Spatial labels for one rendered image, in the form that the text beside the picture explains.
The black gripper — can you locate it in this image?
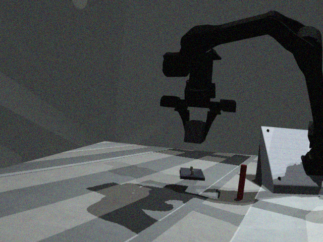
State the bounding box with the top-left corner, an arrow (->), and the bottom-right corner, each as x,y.
160,75 -> 236,140

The dark red peg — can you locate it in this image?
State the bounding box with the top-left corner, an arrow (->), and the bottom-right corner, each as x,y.
237,165 -> 247,200

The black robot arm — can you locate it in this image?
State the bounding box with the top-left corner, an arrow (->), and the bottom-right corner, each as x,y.
163,11 -> 323,176

